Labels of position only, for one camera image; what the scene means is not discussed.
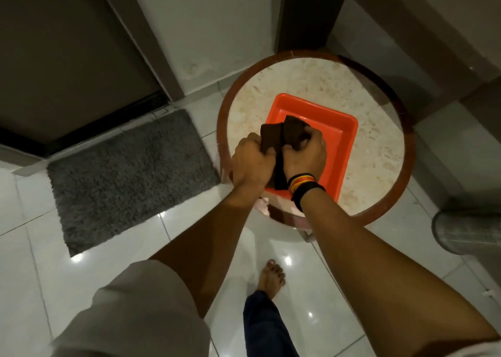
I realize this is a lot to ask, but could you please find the blue trouser leg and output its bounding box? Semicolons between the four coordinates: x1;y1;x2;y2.
243;290;300;357

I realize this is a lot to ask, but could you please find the dark brown cloth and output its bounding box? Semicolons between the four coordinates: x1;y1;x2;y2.
260;115;311;191

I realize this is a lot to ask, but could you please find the person's foot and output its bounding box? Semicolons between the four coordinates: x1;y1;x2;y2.
256;260;286;300

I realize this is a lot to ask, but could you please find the beige shirt sleeve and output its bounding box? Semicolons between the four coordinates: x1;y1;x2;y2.
51;260;212;357

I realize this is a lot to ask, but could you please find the black wristband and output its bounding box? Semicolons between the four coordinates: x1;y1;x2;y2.
290;182;326;213

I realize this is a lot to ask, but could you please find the person's left hand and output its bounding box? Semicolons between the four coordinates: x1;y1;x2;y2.
231;132;277;191

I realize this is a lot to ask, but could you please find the person's right forearm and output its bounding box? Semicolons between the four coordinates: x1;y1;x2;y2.
299;188;499;357

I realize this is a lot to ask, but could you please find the person's right hand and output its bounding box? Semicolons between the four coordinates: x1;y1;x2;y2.
281;125;327;182

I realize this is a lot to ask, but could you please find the metal mesh waste bin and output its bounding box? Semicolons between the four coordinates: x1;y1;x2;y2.
431;208;501;256

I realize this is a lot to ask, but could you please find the dark wooden door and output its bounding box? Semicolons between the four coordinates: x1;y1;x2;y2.
0;0;170;158

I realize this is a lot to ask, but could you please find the orange plastic tray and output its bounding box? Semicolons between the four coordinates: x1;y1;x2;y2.
263;93;359;203

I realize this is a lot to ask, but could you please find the striped thread wristband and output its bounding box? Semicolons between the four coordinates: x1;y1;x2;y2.
288;173;317;194

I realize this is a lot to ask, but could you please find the person's left forearm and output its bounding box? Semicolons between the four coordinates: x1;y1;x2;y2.
150;183;271;318

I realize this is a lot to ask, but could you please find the grey shaggy door mat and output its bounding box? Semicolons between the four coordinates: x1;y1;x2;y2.
46;109;222;258

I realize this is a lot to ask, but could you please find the round marble table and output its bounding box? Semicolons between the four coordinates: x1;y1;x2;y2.
216;50;416;236

